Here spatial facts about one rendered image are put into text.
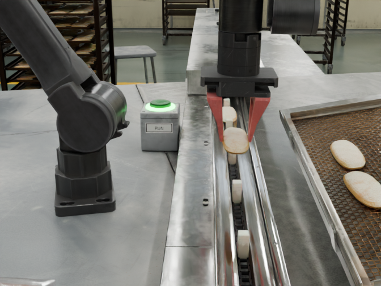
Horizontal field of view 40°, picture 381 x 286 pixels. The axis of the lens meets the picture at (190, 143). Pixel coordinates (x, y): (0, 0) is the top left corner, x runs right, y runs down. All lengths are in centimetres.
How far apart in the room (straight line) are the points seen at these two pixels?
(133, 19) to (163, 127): 690
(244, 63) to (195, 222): 21
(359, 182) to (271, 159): 30
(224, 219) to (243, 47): 22
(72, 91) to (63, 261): 22
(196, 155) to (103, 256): 26
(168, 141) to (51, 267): 40
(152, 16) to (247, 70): 712
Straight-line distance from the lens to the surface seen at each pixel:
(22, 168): 95
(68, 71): 73
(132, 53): 383
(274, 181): 86
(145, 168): 91
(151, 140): 97
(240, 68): 69
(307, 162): 76
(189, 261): 58
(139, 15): 782
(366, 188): 66
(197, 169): 79
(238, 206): 74
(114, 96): 76
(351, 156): 75
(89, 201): 77
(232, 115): 106
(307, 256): 68
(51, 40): 74
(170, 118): 95
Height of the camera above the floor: 118
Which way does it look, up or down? 21 degrees down
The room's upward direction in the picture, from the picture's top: straight up
